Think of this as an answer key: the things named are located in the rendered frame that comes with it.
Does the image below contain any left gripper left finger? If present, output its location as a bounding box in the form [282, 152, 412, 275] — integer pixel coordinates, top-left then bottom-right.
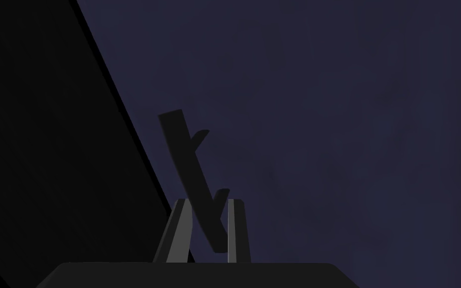
[152, 198, 194, 264]

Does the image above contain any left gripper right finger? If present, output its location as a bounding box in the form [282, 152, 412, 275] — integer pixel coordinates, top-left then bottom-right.
[226, 198, 252, 264]

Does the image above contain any dark bar handle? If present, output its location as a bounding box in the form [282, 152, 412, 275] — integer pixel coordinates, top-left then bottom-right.
[157, 108, 231, 255]

